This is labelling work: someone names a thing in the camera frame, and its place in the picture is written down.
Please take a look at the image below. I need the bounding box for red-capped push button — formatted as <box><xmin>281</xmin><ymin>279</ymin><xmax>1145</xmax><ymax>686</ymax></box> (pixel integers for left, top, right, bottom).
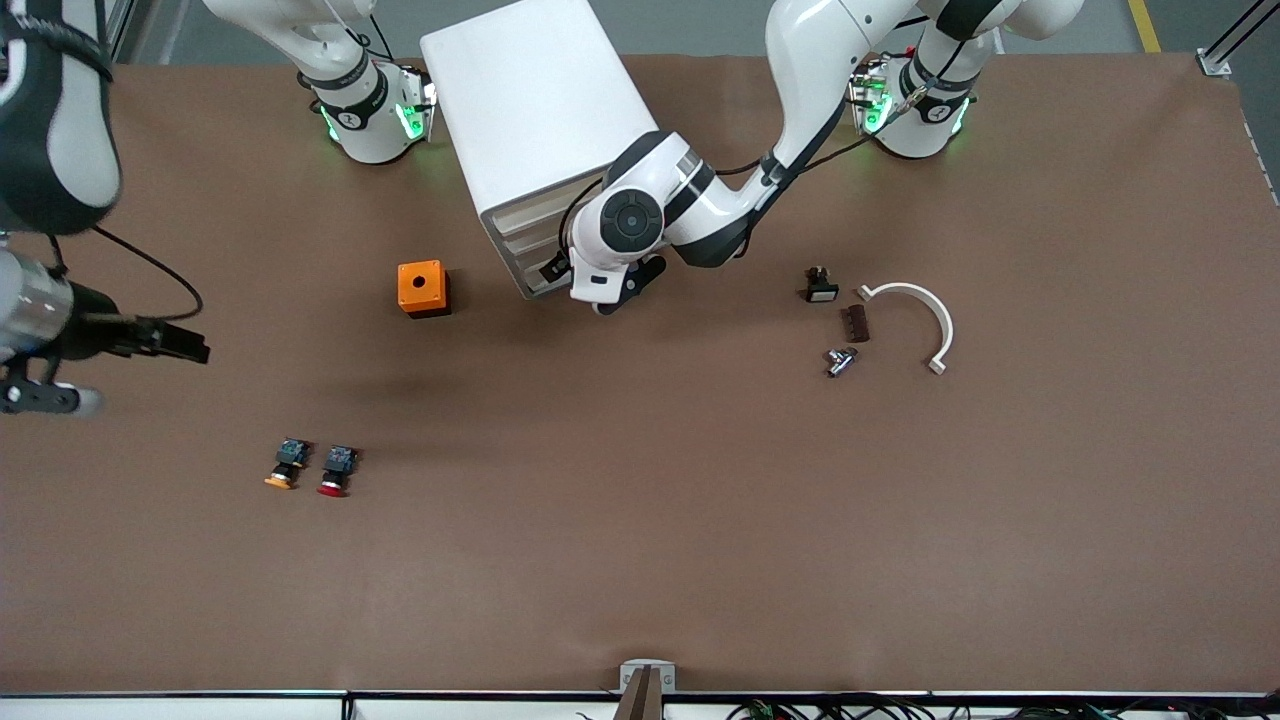
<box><xmin>317</xmin><ymin>445</ymin><xmax>360</xmax><ymax>498</ymax></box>

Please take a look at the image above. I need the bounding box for orange-capped push button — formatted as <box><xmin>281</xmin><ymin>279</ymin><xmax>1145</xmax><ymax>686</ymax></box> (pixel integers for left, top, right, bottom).
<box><xmin>264</xmin><ymin>438</ymin><xmax>313</xmax><ymax>491</ymax></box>

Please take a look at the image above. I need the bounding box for orange box with hole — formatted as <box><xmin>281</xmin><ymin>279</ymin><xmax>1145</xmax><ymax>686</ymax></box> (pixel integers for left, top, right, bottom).
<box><xmin>397</xmin><ymin>260</ymin><xmax>451</xmax><ymax>319</ymax></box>

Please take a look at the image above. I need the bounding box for white semicircular pipe clamp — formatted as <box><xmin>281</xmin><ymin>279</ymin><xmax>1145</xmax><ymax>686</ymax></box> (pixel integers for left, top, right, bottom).
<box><xmin>856</xmin><ymin>282</ymin><xmax>954</xmax><ymax>376</ymax></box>

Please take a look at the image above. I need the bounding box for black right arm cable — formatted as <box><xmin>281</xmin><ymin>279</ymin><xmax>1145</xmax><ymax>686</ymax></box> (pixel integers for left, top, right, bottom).
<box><xmin>90</xmin><ymin>226</ymin><xmax>204</xmax><ymax>323</ymax></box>

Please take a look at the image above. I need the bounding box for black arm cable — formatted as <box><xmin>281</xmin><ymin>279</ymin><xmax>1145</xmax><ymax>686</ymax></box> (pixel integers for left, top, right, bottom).
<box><xmin>90</xmin><ymin>226</ymin><xmax>204</xmax><ymax>323</ymax></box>
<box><xmin>560</xmin><ymin>80</ymin><xmax>931</xmax><ymax>261</ymax></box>

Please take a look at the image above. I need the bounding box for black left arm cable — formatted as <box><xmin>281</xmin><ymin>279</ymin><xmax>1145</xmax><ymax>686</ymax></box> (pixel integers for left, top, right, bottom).
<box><xmin>560</xmin><ymin>80</ymin><xmax>931</xmax><ymax>261</ymax></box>

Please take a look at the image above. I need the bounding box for white table edge rail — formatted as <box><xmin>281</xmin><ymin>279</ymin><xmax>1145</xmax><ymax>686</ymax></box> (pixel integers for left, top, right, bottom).
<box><xmin>0</xmin><ymin>690</ymin><xmax>1280</xmax><ymax>720</ymax></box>

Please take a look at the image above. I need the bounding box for grey metal edge bracket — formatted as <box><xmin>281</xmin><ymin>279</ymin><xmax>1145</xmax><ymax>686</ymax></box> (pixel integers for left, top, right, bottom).
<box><xmin>619</xmin><ymin>659</ymin><xmax>677</xmax><ymax>696</ymax></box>

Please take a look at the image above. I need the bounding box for tangled cable bundle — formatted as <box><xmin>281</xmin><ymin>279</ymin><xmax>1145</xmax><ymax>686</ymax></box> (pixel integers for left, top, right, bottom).
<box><xmin>725</xmin><ymin>693</ymin><xmax>1280</xmax><ymax>720</ymax></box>

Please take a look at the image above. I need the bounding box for aluminium frame profile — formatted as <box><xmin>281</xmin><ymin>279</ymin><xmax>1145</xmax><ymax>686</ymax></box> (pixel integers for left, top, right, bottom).
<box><xmin>1205</xmin><ymin>0</ymin><xmax>1280</xmax><ymax>63</ymax></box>

